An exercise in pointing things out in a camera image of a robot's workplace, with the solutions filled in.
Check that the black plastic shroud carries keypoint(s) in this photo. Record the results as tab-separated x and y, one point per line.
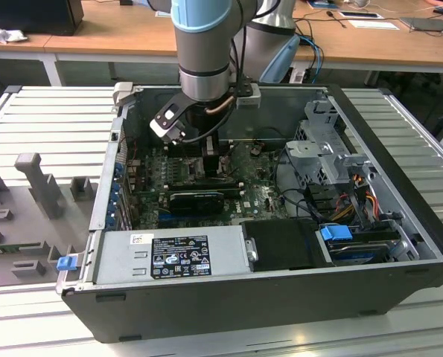
280	241

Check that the white flat tablet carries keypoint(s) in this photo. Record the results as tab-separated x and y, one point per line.
359	15

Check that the dark grey laptop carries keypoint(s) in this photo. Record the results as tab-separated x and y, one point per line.
427	24

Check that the black computer box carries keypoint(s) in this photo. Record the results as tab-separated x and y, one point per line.
31	16

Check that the blue case latch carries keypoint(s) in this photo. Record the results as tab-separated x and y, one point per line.
66	263

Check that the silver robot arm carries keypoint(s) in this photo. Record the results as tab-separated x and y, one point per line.
202	56

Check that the black RAM slot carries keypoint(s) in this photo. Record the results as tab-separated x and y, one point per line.
191	150
206	187
193	147
232	192
191	154
202	182
202	179

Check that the wooden desk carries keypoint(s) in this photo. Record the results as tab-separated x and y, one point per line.
5	47
132	33

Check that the black graphics card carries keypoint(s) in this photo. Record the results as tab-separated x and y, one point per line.
195	202

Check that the blue expansion slot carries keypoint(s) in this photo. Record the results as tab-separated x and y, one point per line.
166	216

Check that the crumpled white paper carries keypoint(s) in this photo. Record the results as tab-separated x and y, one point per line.
5	33

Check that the white camera with black bracket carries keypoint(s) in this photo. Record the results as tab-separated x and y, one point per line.
167	124

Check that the grey parts rack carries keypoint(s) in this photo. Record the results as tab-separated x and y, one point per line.
27	230

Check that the small grey camera box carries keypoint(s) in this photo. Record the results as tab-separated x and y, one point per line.
249	96

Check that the hard disk in blue carrier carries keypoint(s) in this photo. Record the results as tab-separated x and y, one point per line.
334	233

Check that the green motherboard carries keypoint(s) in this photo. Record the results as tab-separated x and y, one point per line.
254	193

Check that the white paper sheet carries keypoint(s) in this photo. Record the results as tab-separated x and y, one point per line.
163	14
373	24

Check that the CPU socket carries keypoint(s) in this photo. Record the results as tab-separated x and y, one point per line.
193	171

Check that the black grey PC case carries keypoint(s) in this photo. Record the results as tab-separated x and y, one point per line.
243	308

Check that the grey power supply unit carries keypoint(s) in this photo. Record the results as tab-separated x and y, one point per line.
124	260

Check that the silver metal drive cage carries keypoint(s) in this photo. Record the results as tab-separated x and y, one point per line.
310	156

